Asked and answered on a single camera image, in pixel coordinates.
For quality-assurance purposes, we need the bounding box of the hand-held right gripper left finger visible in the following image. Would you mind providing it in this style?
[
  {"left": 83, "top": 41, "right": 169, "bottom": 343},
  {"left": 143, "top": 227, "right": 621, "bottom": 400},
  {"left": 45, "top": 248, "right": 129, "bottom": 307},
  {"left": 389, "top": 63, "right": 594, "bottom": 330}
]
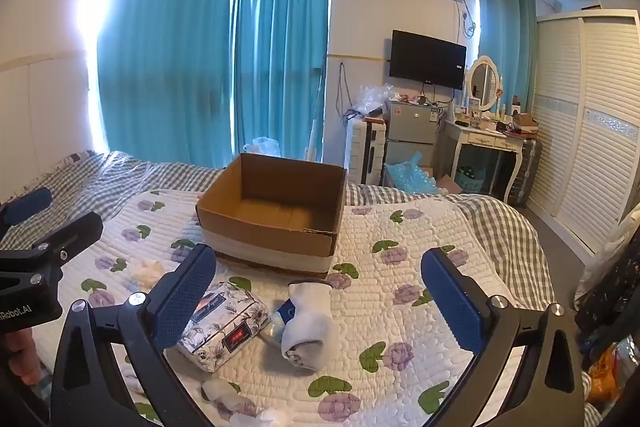
[{"left": 50, "top": 243, "right": 217, "bottom": 427}]

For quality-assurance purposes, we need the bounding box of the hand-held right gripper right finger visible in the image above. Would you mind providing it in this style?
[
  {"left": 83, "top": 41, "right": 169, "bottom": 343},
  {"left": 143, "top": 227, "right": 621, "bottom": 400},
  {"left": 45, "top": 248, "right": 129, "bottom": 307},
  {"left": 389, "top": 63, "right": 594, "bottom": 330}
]
[{"left": 420, "top": 248, "right": 586, "bottom": 427}]

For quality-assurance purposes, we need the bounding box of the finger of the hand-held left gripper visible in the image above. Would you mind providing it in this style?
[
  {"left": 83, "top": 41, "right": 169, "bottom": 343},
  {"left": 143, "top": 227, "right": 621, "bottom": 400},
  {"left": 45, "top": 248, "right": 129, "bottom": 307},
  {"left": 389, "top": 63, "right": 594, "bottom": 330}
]
[
  {"left": 0, "top": 212, "right": 104, "bottom": 275},
  {"left": 0, "top": 187, "right": 53, "bottom": 234}
]

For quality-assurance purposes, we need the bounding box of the floral tissue pack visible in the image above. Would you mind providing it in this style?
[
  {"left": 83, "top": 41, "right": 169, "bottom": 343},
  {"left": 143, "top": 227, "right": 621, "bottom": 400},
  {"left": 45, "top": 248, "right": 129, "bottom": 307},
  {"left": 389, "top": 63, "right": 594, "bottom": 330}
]
[{"left": 176, "top": 281, "right": 272, "bottom": 375}]

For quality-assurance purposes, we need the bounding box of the blue white packet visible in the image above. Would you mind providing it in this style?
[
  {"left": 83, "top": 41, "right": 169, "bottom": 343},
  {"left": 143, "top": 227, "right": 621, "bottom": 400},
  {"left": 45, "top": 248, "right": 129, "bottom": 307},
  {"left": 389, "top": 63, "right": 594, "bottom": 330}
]
[{"left": 267, "top": 297, "right": 296, "bottom": 348}]

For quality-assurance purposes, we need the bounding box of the brown cardboard box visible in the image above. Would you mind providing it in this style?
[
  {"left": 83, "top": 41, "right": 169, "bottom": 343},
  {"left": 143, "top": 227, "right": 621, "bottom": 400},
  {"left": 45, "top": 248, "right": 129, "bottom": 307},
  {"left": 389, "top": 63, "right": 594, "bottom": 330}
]
[{"left": 195, "top": 152, "right": 348, "bottom": 280}]

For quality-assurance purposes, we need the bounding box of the white cloth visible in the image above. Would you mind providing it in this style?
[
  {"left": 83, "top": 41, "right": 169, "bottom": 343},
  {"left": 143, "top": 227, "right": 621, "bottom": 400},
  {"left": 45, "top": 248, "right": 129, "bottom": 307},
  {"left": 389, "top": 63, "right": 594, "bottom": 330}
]
[{"left": 201, "top": 379, "right": 288, "bottom": 427}]

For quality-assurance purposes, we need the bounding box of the white sock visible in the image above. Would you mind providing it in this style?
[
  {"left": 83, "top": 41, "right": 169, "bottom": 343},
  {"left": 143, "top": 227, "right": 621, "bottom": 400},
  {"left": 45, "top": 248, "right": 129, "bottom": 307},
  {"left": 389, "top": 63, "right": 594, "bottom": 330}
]
[{"left": 280, "top": 279, "right": 335, "bottom": 370}]

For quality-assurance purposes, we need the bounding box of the person's left hand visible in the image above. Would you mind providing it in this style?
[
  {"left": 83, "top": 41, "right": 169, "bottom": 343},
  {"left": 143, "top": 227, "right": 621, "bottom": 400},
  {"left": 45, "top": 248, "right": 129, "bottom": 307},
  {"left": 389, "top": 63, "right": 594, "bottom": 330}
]
[{"left": 0, "top": 327, "right": 42, "bottom": 385}]

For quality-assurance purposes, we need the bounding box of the floral quilted blanket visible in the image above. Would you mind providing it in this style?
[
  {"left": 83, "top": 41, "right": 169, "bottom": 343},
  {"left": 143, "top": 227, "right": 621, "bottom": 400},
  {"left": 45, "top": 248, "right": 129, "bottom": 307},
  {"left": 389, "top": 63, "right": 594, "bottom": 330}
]
[{"left": 30, "top": 189, "right": 556, "bottom": 427}]

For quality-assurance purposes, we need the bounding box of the grey checked bedsheet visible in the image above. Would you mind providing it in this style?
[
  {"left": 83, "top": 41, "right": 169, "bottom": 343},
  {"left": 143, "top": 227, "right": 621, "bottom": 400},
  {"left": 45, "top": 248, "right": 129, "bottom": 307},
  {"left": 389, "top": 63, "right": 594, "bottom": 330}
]
[{"left": 0, "top": 150, "right": 556, "bottom": 427}]

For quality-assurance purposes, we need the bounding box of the open floor cardboard box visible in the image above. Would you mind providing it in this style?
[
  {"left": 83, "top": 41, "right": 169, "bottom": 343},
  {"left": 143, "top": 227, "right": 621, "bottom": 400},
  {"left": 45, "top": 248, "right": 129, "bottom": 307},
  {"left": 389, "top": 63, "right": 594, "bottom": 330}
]
[{"left": 435, "top": 174, "right": 463, "bottom": 196}]

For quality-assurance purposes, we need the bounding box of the blue plastic basket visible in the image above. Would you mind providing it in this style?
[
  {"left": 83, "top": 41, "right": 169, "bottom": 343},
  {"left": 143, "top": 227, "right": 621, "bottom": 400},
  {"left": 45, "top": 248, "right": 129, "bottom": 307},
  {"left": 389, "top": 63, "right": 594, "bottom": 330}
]
[{"left": 457, "top": 167, "right": 487, "bottom": 195}]

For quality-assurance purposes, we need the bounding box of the blue bag of bottles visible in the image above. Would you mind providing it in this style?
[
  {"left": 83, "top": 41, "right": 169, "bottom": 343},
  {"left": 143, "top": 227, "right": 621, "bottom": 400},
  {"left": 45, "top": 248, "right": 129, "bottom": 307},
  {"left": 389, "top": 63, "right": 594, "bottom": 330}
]
[{"left": 384, "top": 152, "right": 446, "bottom": 196}]

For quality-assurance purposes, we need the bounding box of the silver suitcase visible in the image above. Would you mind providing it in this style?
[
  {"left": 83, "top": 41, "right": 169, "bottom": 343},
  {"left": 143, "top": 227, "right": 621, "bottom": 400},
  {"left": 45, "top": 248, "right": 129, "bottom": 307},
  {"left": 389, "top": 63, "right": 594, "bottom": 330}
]
[{"left": 510, "top": 138, "right": 543, "bottom": 208}]

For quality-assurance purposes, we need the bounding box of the white dressing table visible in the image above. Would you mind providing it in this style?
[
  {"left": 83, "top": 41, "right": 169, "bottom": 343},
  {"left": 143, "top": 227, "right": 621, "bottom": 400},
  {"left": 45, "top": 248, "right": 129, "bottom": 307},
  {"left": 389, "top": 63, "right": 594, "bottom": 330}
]
[{"left": 442, "top": 119, "right": 531, "bottom": 202}]

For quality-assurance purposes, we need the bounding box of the white plastic bag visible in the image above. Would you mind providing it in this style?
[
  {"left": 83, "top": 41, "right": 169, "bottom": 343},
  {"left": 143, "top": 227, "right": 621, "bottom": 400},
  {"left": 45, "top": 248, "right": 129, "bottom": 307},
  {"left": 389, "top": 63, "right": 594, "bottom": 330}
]
[{"left": 243, "top": 137, "right": 281, "bottom": 158}]

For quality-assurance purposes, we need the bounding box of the orange plastic bag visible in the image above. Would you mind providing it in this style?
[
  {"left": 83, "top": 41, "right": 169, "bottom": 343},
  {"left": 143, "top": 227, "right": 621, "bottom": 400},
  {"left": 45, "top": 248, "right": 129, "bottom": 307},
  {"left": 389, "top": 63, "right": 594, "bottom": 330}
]
[{"left": 582, "top": 342, "right": 626, "bottom": 403}]

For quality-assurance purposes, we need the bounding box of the white suitcase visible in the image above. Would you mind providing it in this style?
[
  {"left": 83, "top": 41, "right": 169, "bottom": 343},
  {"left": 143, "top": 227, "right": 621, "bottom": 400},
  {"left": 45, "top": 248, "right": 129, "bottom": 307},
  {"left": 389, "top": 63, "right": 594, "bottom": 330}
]
[{"left": 346, "top": 119, "right": 388, "bottom": 186}]

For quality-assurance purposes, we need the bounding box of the small grey fridge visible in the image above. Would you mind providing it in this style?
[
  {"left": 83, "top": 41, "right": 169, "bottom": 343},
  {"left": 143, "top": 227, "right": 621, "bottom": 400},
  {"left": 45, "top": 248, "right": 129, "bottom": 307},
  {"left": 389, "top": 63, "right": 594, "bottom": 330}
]
[{"left": 385, "top": 99, "right": 441, "bottom": 188}]

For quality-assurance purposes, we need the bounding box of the small brown box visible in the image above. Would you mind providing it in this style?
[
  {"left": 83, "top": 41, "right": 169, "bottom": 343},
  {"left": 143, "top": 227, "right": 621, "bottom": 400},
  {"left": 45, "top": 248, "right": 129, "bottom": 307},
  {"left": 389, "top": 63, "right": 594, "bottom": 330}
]
[{"left": 512, "top": 112, "right": 540, "bottom": 135}]

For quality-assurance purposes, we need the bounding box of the wide teal curtain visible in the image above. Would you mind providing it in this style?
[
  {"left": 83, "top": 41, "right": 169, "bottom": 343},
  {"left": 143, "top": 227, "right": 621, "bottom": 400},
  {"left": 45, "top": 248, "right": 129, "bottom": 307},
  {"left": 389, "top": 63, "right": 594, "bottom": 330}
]
[{"left": 95, "top": 0, "right": 237, "bottom": 170}]

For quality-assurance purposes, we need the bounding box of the clear plastic bag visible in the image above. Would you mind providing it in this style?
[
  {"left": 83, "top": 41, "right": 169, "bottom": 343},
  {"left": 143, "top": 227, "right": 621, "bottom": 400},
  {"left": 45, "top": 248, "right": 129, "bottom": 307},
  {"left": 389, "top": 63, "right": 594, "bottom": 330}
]
[{"left": 356, "top": 83, "right": 396, "bottom": 118}]

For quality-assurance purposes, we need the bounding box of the white slatted wardrobe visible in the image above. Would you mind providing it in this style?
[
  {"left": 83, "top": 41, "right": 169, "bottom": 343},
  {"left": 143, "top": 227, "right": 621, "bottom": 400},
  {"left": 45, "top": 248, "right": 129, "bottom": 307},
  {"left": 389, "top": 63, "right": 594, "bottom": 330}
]
[{"left": 525, "top": 9, "right": 640, "bottom": 258}]

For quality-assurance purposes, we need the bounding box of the oval white mirror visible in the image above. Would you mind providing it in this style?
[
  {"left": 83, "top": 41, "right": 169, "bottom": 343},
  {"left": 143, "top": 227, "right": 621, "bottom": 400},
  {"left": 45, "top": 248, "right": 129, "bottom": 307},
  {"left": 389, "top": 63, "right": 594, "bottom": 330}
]
[{"left": 464, "top": 56, "right": 502, "bottom": 112}]

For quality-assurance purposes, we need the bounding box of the narrow teal curtain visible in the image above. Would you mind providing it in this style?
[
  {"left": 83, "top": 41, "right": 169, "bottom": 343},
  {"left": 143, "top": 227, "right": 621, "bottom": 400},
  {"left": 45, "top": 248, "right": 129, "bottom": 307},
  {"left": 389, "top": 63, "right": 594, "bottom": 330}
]
[{"left": 472, "top": 0, "right": 538, "bottom": 112}]

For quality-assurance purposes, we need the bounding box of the black wall television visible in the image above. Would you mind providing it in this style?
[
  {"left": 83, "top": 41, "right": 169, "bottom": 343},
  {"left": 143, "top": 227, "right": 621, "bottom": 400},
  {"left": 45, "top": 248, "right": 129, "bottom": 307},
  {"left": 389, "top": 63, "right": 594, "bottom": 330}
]
[{"left": 389, "top": 29, "right": 467, "bottom": 91}]

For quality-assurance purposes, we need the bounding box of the black wall cable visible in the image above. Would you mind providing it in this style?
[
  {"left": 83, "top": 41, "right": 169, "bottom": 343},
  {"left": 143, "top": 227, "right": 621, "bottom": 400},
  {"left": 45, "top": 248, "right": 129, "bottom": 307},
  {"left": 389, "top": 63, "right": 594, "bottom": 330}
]
[{"left": 336, "top": 62, "right": 351, "bottom": 118}]

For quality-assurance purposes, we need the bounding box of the air conditioner power cable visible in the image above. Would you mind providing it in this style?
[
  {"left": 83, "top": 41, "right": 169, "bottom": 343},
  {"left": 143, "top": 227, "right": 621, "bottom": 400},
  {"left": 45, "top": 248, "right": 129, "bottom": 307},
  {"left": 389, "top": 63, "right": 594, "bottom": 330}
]
[{"left": 455, "top": 0, "right": 478, "bottom": 38}]

